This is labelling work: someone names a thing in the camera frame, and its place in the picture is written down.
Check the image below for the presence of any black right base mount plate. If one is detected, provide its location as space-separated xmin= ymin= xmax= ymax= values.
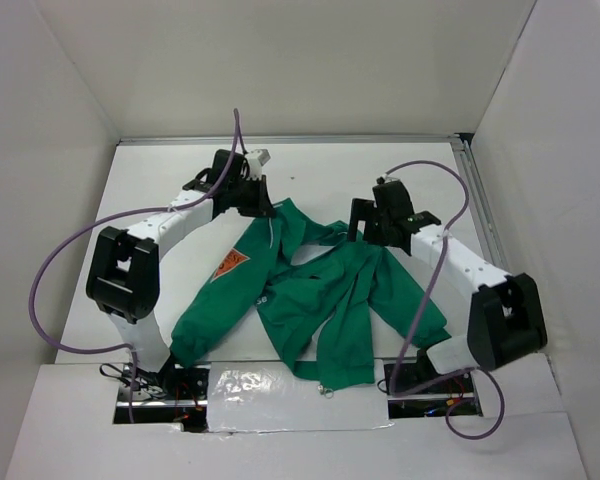
xmin=377 ymin=362 xmax=424 ymax=395

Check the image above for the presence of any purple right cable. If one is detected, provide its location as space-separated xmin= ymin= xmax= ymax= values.
xmin=379 ymin=159 xmax=507 ymax=441

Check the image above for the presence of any aluminium frame rail right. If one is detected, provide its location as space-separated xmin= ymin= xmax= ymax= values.
xmin=451 ymin=133 xmax=510 ymax=271

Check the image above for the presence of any green zip jacket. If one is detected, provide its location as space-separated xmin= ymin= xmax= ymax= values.
xmin=170 ymin=199 xmax=449 ymax=391

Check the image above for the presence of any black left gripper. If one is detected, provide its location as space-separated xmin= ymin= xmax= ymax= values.
xmin=227 ymin=174 xmax=275 ymax=217

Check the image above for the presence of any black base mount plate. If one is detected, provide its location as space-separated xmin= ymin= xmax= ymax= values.
xmin=377 ymin=362 xmax=424 ymax=395
xmin=173 ymin=365 xmax=210 ymax=402

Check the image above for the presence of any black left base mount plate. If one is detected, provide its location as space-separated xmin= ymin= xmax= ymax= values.
xmin=173 ymin=365 xmax=210 ymax=402

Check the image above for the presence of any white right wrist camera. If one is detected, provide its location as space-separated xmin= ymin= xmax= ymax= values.
xmin=376 ymin=173 xmax=395 ymax=185

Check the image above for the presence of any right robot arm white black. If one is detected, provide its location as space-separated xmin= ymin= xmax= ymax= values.
xmin=348 ymin=180 xmax=548 ymax=392

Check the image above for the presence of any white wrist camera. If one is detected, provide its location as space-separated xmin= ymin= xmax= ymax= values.
xmin=376 ymin=173 xmax=395 ymax=185
xmin=244 ymin=149 xmax=271 ymax=180

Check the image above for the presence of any aluminium frame rail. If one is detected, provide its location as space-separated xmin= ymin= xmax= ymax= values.
xmin=451 ymin=133 xmax=510 ymax=271
xmin=118 ymin=134 xmax=463 ymax=146

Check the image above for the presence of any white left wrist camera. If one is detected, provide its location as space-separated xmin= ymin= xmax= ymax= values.
xmin=244 ymin=149 xmax=271 ymax=180

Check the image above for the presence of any aluminium frame rail back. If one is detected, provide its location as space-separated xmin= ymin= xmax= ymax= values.
xmin=118 ymin=134 xmax=463 ymax=146

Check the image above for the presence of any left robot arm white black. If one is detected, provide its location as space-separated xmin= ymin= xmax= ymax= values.
xmin=86 ymin=149 xmax=275 ymax=399

